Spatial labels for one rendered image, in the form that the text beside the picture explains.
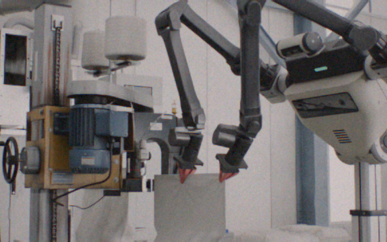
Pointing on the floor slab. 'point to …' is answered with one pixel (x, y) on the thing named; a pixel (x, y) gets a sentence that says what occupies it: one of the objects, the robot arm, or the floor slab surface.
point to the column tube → (46, 55)
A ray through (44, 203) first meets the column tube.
